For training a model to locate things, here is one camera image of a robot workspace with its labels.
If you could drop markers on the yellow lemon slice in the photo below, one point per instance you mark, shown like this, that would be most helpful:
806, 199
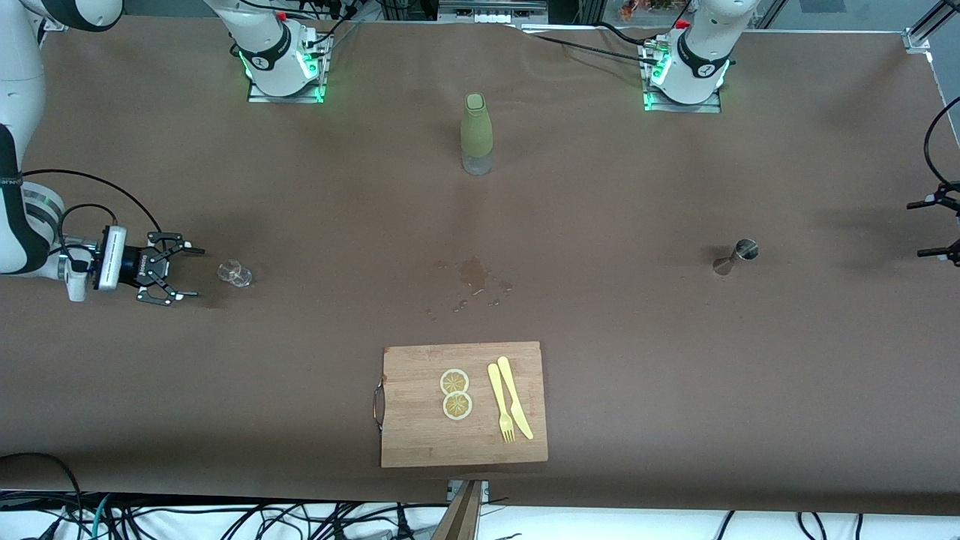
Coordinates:
454, 382
457, 406

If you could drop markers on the yellow plastic knife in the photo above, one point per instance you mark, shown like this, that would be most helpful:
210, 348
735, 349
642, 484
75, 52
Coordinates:
513, 394

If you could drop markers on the steel double-cone jigger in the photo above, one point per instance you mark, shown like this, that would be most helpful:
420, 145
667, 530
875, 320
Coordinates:
746, 250

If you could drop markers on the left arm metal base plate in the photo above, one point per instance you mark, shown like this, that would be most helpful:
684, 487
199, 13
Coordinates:
709, 107

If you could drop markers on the orange item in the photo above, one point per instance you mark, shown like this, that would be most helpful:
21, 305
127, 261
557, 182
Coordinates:
645, 9

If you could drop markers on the green sleeved glass bottle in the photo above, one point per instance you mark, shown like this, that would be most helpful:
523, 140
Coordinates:
477, 127

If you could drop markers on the wooden beam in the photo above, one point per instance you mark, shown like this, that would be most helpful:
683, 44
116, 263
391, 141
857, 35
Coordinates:
461, 517

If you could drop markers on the grey metal bracket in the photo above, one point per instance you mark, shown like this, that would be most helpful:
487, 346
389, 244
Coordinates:
453, 491

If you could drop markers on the clear glass shaker cup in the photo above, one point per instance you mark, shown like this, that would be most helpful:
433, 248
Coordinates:
238, 275

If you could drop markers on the spilled liquid drops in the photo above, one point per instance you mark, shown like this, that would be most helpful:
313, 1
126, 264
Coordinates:
474, 271

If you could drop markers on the yellow plastic fork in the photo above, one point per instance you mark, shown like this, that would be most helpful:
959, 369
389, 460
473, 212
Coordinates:
497, 390

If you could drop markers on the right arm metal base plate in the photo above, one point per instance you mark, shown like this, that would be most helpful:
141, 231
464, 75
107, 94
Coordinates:
259, 94

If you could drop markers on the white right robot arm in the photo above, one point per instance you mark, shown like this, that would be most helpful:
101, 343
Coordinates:
19, 82

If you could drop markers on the aluminium frame profile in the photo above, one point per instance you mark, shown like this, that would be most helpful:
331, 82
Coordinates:
926, 30

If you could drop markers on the grey equipment rack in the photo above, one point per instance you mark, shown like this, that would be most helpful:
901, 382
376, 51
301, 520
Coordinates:
487, 11

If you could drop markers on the wooden cutting board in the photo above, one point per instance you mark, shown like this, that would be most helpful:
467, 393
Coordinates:
420, 435

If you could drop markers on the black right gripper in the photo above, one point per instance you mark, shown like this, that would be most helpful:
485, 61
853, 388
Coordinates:
137, 265

